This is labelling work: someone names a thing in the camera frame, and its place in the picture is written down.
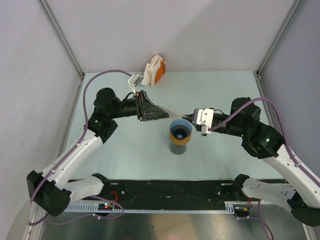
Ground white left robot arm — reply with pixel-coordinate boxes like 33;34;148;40
26;87;170;217

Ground white paper coffee filters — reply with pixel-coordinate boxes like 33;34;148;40
141;54;165;87

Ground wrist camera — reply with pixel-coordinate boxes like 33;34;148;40
192;108;215;128
128;73;143;94

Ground orange filter box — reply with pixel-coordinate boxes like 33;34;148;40
152;57;166;85

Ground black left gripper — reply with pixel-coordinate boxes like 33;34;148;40
109;90;169;122

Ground white cable duct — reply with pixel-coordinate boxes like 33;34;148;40
64;202;235;214

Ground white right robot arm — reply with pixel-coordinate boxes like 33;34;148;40
182;97;320;227

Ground blue glass dripper cone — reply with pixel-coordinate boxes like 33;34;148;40
169;119;192;140

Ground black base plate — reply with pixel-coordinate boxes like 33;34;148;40
98;179;248;212

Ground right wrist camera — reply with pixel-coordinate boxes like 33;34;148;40
192;108;215;128

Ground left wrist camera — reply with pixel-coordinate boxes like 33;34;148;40
128;73;143;94

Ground single white paper filter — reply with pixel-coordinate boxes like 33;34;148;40
160;106;186;118

